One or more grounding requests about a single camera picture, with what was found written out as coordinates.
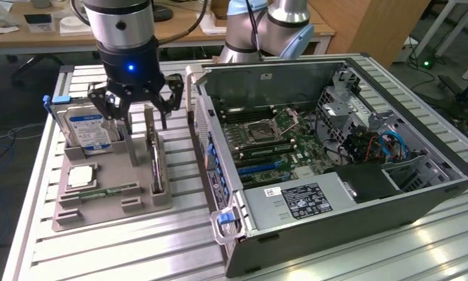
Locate grey parts rack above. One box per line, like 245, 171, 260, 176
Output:
51, 102, 177, 233

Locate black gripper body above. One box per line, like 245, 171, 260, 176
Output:
95, 37, 167, 103

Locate metal disk bay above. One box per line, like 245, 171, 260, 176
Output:
380, 154, 450, 194

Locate white box with black top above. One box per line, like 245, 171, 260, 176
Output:
22, 13, 55, 33

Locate black office chair base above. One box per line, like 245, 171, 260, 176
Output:
6, 53, 65, 86

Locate black round lamp base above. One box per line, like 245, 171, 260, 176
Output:
153, 4, 175, 22

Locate green motherboard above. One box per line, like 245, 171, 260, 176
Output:
217, 104, 333, 189

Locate CPU with silver lid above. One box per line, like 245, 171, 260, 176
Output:
66, 166, 98, 187

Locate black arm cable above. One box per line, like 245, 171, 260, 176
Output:
157, 0, 265, 61

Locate black equipment with cables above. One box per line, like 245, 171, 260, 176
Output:
437, 74, 468, 133

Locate green RAM stick on rack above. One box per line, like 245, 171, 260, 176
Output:
78, 182, 138, 200

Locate white box with round hollow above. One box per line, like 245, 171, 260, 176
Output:
58, 16, 93, 38

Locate graphics card with metal bracket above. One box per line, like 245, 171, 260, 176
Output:
142, 102, 169, 196

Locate perforated metal drive cage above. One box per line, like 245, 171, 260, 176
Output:
314, 84, 376, 142

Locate grey power supply unit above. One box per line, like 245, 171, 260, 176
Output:
233, 173, 360, 232

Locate wooden desk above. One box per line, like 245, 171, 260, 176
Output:
0, 0, 337, 57

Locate CPU socket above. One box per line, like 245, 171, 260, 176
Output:
246, 118, 277, 141

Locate wooden cabinet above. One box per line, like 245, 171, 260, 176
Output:
306, 0, 433, 68

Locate hard disk with blue label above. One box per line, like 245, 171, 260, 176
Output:
61, 112, 115, 156

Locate green RAM stick in slot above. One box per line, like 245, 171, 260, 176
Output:
238, 142, 296, 156

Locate white papers stack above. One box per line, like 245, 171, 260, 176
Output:
199, 13, 228, 36

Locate metal socket cover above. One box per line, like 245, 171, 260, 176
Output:
272, 107, 300, 130

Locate open black PC case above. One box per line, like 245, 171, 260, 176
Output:
185, 57, 468, 279

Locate black RAM slot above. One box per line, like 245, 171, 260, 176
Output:
218, 105, 276, 116
221, 112, 277, 122

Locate grey disk caddy blue tabs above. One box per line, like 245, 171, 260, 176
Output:
41, 94, 121, 147

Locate blue SATA wire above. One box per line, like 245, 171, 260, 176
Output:
377, 132, 409, 164

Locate white desk frame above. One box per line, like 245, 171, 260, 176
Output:
410, 0, 468, 80

